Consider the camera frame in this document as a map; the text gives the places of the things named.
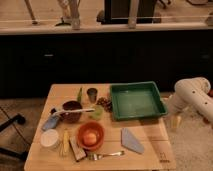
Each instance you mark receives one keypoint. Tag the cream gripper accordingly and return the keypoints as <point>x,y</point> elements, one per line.
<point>175,121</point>

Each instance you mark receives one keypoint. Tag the green plastic tray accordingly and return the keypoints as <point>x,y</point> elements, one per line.
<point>131,101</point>

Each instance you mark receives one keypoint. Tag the grey-blue towel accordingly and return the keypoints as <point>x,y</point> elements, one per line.
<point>129,141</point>

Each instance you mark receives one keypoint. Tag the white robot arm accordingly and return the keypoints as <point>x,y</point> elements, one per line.
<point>194,92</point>

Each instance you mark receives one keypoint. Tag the bunch of brown grapes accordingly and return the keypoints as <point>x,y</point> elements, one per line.
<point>105,103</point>

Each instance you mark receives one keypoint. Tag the green cup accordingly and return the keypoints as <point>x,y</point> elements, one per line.
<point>97,113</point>

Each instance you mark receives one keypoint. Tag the orange bowl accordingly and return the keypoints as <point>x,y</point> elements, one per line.
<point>90,127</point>

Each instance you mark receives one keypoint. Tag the orange fruit in bowl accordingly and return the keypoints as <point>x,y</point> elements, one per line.
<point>89,139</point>

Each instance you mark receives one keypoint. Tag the grey metal cup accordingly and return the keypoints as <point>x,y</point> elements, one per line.
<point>92,94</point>

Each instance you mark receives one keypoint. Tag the silver fork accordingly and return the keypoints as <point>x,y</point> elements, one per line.
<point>95,156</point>

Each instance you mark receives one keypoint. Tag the green pepper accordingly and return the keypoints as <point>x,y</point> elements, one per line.
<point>79,96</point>

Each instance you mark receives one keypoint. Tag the wooden folding table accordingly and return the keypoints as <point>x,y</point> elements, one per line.
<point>158,154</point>

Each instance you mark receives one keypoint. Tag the wooden block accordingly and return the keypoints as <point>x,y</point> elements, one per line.
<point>78,152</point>

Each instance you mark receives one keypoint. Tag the dark brown bowl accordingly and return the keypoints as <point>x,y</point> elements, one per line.
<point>71,115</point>

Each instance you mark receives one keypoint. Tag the dark cabinet counter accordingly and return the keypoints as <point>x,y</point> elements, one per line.
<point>33,59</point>

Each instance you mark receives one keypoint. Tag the white spatula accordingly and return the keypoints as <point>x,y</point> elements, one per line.
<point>73,111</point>

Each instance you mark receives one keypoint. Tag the black chair base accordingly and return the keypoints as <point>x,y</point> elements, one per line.
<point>10,135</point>

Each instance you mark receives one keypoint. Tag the blue handled scrubber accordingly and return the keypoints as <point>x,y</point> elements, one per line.
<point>52,121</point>

